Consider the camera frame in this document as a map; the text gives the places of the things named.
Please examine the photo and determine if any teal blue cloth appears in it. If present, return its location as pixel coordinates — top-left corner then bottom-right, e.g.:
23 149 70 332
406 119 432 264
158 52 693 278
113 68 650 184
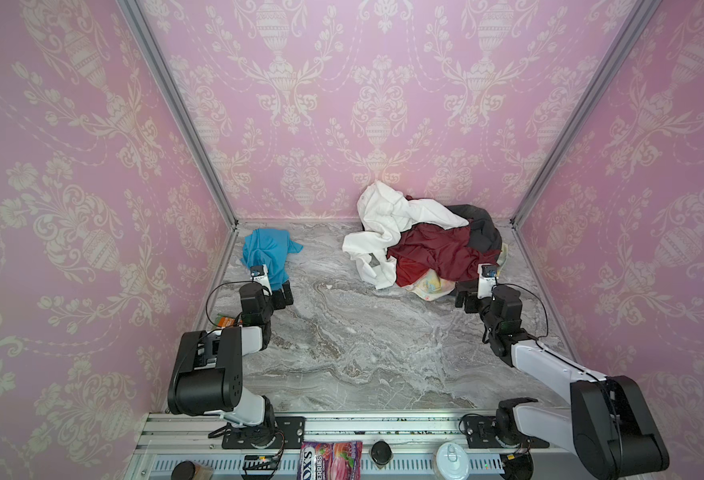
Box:
241 228 303 290

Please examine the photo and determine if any maroon cloth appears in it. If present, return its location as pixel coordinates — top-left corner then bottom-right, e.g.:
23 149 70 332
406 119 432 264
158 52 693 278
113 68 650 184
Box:
387 204 503 287

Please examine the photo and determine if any white cloth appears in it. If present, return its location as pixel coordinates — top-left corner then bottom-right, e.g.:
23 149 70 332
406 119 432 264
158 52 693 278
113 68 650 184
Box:
342 181 468 289

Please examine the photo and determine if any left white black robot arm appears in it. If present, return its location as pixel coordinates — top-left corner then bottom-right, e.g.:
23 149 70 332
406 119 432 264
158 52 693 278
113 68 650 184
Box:
167 280 278 448

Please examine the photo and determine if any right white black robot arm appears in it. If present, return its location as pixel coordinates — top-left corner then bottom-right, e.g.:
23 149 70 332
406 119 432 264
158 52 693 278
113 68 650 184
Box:
455 282 670 479

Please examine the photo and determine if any pale yellow patterned cloth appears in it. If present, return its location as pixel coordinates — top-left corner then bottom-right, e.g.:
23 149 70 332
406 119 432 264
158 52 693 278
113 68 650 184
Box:
396 243 508 301

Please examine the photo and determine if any dark grey cloth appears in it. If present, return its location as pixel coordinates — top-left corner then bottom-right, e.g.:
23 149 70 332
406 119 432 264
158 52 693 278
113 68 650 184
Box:
447 204 503 253

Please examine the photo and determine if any orange green snack packet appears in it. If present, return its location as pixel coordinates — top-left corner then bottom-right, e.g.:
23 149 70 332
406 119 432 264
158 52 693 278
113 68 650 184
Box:
215 314 241 329

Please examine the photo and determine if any pink candy bag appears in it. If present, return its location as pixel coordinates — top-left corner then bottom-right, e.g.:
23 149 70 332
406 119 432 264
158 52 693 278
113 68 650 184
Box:
297 441 363 480

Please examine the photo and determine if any small black round cap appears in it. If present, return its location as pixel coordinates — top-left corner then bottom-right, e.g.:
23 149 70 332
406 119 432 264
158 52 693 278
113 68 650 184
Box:
370 440 393 469

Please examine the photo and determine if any brown jar black lid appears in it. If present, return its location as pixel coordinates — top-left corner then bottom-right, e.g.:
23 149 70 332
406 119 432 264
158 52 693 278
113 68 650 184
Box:
170 460 213 480

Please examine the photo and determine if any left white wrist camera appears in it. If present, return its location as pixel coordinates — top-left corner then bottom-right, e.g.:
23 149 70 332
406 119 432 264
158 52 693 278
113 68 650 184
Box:
249 264 272 295

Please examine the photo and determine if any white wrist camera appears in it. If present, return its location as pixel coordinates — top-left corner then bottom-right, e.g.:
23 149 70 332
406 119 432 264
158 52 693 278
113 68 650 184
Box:
477 263 499 299
249 264 272 295

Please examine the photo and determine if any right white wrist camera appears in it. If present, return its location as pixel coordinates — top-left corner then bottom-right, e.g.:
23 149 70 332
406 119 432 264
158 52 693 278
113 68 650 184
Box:
477 263 499 299

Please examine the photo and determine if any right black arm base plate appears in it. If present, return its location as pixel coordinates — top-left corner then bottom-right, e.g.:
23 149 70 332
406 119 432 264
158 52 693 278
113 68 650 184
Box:
458 413 550 450

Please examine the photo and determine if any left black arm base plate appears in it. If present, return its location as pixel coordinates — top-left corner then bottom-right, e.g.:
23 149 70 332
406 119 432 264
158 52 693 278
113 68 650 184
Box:
221 416 306 450

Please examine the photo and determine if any black round connector with cables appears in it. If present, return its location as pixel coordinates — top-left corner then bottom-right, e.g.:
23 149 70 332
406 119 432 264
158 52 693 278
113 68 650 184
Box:
500 452 534 480

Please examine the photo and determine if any black electronics board with wires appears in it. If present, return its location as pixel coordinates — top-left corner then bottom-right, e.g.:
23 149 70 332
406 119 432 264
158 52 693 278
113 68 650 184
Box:
241 454 282 480

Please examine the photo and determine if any aluminium frame rail front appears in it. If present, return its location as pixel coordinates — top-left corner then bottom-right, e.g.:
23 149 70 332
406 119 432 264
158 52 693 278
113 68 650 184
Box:
123 410 653 480

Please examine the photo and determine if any left aluminium corner post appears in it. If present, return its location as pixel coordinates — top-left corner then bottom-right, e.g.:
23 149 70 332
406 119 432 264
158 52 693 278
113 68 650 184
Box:
117 0 238 231

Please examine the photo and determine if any aluminium corner post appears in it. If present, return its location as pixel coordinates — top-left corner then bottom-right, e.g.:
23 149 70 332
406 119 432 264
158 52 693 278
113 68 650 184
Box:
117 0 238 231
510 0 661 230

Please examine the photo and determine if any right aluminium corner post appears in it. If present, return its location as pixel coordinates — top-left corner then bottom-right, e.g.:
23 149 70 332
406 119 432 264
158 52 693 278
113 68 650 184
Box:
510 0 661 230

